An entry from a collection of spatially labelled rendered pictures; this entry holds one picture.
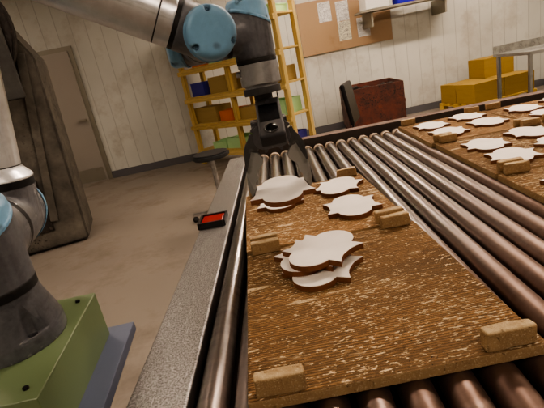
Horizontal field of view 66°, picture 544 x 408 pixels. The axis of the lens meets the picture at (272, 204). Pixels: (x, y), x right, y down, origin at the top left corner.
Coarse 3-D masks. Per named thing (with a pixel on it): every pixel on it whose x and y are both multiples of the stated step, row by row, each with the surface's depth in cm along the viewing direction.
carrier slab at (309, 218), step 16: (352, 176) 125; (352, 192) 111; (368, 192) 109; (256, 208) 114; (304, 208) 107; (320, 208) 104; (384, 208) 96; (256, 224) 102; (272, 224) 100; (288, 224) 98; (304, 224) 96; (320, 224) 95; (336, 224) 93; (352, 224) 91; (368, 224) 89; (288, 240) 89
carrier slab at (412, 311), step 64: (256, 256) 85; (384, 256) 75; (448, 256) 70; (256, 320) 64; (320, 320) 60; (384, 320) 58; (448, 320) 55; (512, 320) 53; (320, 384) 49; (384, 384) 48
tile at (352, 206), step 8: (336, 200) 104; (344, 200) 103; (352, 200) 102; (360, 200) 101; (368, 200) 100; (328, 208) 101; (336, 208) 99; (344, 208) 98; (352, 208) 97; (360, 208) 96; (368, 208) 95; (376, 208) 97; (328, 216) 97; (336, 216) 97; (344, 216) 94; (352, 216) 93; (360, 216) 93
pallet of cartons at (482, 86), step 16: (480, 64) 682; (512, 64) 688; (464, 80) 701; (480, 80) 662; (496, 80) 644; (512, 80) 652; (448, 96) 689; (464, 96) 655; (480, 96) 640; (496, 96) 651
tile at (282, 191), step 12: (276, 180) 88; (288, 180) 87; (300, 180) 86; (264, 192) 83; (276, 192) 82; (288, 192) 81; (300, 192) 79; (312, 192) 80; (252, 204) 81; (276, 204) 77; (288, 204) 77
